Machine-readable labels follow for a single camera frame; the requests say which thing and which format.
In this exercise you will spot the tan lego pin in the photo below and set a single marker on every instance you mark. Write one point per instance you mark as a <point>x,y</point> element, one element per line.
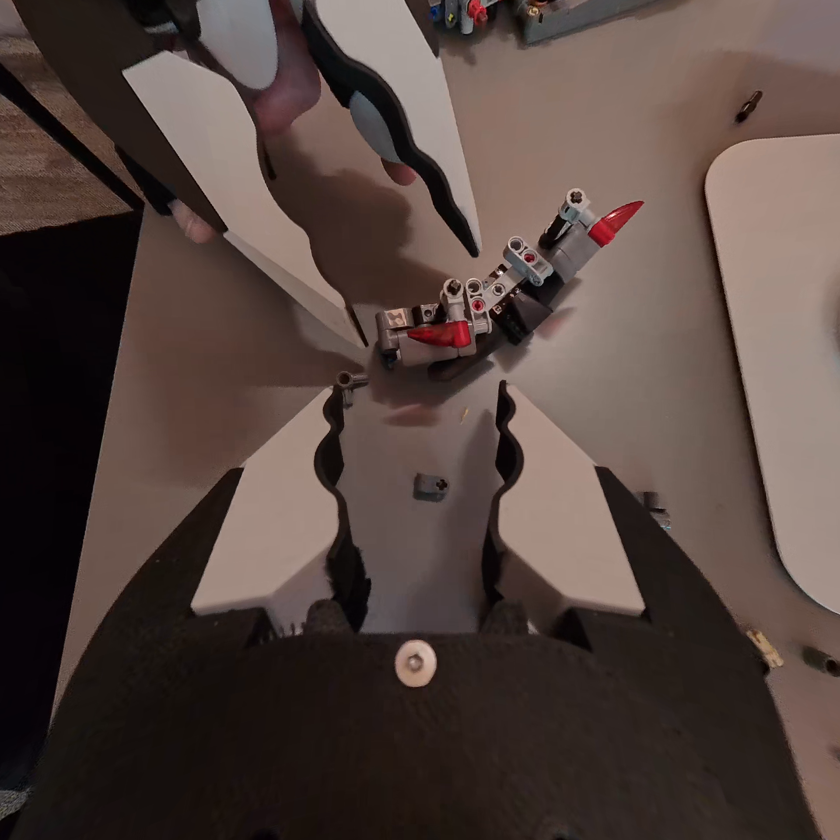
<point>766,648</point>

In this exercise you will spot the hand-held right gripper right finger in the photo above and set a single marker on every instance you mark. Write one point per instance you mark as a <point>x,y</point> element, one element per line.
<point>564,538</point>

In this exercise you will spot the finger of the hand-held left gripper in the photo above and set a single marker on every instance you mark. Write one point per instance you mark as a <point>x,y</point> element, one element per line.
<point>420,85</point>
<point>216,164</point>

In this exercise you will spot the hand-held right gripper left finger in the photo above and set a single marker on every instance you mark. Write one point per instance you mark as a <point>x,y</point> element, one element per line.
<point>269,538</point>

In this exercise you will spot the dark grey lego connector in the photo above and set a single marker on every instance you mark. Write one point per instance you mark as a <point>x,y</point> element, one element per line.
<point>348,384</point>

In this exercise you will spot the light grey lego connector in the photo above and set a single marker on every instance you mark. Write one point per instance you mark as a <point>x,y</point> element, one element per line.
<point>454,302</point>

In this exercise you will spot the grey lego subassembly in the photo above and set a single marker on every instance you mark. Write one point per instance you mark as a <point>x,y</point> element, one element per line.
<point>518,308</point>

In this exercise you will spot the grey lego wedge panel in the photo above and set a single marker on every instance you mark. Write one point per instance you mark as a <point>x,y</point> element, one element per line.
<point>659,512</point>

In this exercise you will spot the black lego pin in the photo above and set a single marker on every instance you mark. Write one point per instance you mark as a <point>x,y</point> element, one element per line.
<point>748,107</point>

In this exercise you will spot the lego car chassis assembly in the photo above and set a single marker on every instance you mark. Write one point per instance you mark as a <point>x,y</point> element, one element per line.
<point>558,16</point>

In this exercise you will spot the dark grey lego bush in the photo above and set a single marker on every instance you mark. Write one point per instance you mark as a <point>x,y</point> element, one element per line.
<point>823,661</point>

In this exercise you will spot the grey lego axle connector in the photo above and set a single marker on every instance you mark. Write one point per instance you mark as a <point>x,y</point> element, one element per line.
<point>430,487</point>

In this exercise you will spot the red translucent lego wedge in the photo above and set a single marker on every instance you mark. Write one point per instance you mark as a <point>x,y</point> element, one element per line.
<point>436,334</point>

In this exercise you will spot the white metal book stand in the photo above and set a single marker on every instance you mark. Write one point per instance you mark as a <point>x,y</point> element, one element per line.
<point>787,328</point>

